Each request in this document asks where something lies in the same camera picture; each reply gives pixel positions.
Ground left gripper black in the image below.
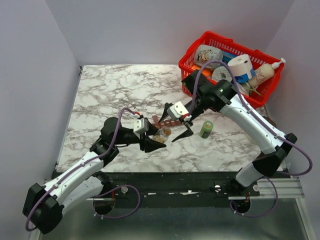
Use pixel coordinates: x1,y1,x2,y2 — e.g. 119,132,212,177
113,120,167,154

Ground red weekly pill organizer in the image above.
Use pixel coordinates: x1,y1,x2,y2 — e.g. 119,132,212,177
152,115,182,129

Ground clear pill bottle yellow capsules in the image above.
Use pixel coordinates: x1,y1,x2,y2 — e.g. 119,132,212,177
152,126,172,144

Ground green pill bottle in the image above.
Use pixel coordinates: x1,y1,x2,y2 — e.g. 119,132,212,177
199,120,214,139

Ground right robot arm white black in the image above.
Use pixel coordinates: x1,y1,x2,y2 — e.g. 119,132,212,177
160,70,298,196

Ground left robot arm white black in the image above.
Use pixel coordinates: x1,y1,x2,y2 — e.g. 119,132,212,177
22,116,166,234

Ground orange fruit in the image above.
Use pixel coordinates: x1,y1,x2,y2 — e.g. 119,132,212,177
202,68,213,76

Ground grey wrapped paper roll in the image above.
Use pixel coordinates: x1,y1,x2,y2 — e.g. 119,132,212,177
211,66,232,82

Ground grey snack bag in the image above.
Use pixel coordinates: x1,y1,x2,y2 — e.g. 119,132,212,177
194,44,223,66

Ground white toilet paper roll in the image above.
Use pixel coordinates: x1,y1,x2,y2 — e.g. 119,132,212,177
227,54,256,84

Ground red plastic shopping basket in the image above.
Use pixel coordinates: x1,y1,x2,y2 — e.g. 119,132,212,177
178,31,286,109

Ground cream jar brown lid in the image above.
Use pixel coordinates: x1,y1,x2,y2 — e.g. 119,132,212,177
264,116,277,128

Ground cream pump lotion bottle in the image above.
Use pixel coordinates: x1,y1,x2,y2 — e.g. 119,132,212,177
248,58,286,88

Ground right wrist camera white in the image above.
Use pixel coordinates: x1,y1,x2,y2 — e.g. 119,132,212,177
167,101,192,122

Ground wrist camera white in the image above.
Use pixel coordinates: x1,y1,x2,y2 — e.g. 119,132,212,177
133,118,149,135
167,101,192,122

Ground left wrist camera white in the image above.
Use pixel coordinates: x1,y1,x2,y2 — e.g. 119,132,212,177
133,118,149,135

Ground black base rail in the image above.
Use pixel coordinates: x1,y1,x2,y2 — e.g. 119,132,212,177
93,172,251,213

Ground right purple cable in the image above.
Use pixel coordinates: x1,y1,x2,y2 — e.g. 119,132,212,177
187,59,314,218

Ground aluminium frame rail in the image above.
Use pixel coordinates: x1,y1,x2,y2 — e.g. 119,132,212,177
223,178,305,201

